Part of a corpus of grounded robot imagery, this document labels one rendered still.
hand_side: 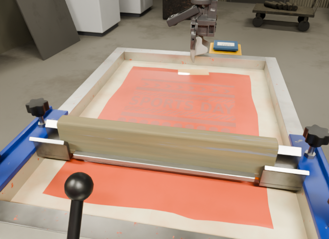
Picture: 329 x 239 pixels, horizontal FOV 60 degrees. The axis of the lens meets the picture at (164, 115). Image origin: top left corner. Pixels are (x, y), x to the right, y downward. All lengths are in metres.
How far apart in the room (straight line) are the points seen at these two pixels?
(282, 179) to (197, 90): 0.43
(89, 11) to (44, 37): 0.90
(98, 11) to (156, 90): 3.73
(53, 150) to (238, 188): 0.37
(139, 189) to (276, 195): 0.25
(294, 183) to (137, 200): 0.28
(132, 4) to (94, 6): 1.33
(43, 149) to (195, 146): 0.30
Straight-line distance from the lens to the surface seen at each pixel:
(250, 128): 0.73
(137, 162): 0.55
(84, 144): 0.58
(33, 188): 0.61
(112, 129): 0.53
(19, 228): 0.44
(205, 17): 1.01
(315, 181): 0.57
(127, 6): 5.78
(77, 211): 0.30
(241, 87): 0.92
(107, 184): 0.57
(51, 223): 0.49
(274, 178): 0.55
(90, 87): 0.84
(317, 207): 0.52
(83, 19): 4.69
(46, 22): 4.14
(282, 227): 0.54
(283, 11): 5.27
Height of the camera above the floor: 1.36
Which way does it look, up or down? 33 degrees down
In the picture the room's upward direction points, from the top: straight up
